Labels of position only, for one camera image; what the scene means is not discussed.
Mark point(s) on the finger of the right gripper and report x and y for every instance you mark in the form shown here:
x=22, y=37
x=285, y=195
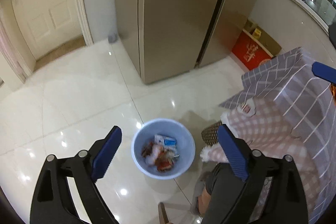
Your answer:
x=324, y=72

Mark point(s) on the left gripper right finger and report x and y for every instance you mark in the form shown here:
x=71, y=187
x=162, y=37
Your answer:
x=285, y=200

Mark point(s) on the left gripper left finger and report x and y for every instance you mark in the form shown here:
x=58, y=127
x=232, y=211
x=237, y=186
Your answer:
x=52, y=200

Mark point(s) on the white tissue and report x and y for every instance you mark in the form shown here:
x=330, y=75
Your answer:
x=156, y=151

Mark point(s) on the white blue carton box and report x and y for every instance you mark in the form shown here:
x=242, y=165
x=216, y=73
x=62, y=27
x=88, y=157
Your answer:
x=165, y=141

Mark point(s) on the red brown paper snack bag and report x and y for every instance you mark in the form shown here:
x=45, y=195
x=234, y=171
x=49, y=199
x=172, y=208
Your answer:
x=165, y=161

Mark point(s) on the light blue trash bin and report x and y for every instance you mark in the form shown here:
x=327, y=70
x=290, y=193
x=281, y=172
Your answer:
x=184, y=150

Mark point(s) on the grey checked tablecloth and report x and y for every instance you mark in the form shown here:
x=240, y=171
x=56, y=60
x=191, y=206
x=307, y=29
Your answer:
x=307, y=103

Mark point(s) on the red cardboard box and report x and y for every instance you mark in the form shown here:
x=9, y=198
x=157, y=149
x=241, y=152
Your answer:
x=252, y=52

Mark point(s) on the yellow small box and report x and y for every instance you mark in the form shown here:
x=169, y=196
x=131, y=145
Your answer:
x=257, y=33

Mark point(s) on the gold double-door refrigerator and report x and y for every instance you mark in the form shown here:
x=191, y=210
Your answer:
x=165, y=38

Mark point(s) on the white interior door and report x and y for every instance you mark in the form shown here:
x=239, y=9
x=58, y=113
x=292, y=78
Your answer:
x=48, y=24

